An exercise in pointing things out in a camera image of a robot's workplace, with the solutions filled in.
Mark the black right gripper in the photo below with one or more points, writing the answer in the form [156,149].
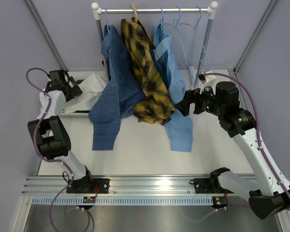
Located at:
[190,96]

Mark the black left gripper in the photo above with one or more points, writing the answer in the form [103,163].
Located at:
[75,91]

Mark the white shirt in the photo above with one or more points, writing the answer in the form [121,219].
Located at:
[52,102]

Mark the blue hanger of white shirt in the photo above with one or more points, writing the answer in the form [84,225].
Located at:
[184,63]

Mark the dark pinstriped shirt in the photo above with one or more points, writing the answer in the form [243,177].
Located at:
[82,102]

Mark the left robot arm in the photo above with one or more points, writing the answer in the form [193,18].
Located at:
[49,136]

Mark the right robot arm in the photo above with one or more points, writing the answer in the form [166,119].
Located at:
[271,194]

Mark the light blue shirt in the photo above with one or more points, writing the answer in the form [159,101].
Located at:
[179,128]

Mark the yellow plaid shirt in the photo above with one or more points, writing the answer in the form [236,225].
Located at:
[156,106]

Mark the blue checked shirt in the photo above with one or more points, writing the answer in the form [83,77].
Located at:
[118,97]

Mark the blue hanger of checked shirt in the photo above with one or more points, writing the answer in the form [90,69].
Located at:
[106,18]

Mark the wooden hanger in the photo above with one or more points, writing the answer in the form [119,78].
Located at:
[132,6]

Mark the white plastic laundry basket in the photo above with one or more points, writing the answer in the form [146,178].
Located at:
[87,112]

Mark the clothes rack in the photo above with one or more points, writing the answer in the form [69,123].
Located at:
[98,11]

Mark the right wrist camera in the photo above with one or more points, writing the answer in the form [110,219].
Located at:
[207,79]

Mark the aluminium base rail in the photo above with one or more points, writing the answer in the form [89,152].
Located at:
[131,191]

